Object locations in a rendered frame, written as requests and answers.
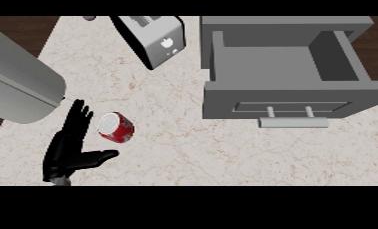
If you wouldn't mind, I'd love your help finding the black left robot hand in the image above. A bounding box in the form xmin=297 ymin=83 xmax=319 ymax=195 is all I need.
xmin=42 ymin=98 xmax=122 ymax=184

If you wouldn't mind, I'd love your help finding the red can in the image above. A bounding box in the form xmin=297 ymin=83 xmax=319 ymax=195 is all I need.
xmin=96 ymin=111 xmax=138 ymax=145

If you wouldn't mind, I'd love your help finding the grey drawer front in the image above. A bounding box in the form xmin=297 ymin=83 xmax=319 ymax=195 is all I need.
xmin=201 ymin=79 xmax=378 ymax=121

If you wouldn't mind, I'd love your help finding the grey drawer box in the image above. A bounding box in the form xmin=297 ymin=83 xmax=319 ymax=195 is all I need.
xmin=210 ymin=30 xmax=374 ymax=83

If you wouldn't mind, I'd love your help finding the silver toaster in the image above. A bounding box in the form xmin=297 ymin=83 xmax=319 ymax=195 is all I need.
xmin=108 ymin=16 xmax=188 ymax=71

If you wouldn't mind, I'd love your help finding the grey cabinet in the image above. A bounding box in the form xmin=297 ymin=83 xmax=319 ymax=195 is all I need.
xmin=200 ymin=16 xmax=377 ymax=71

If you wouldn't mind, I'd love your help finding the pale grey drawer handle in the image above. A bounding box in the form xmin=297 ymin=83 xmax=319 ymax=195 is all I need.
xmin=257 ymin=105 xmax=331 ymax=129

